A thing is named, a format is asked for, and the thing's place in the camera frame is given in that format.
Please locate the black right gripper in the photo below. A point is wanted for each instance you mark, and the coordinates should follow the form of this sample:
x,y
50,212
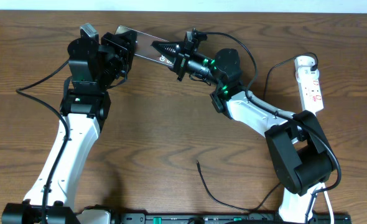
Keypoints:
x,y
182,60

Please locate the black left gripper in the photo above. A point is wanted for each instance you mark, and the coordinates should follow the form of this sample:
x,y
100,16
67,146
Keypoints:
x,y
115,43

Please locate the bronze Samsung Galaxy smartphone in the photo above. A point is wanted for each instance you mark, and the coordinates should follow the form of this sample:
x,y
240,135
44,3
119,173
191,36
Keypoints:
x,y
144,48

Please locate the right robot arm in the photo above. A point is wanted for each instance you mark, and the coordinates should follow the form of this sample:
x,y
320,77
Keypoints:
x,y
302,158

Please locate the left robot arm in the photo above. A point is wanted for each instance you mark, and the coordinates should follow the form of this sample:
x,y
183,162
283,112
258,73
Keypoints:
x,y
95,63

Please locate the white USB charger plug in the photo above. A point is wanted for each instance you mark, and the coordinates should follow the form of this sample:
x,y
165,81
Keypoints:
x,y
304,61

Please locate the white power strip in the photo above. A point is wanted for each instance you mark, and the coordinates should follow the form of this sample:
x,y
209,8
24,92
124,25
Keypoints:
x,y
309,89

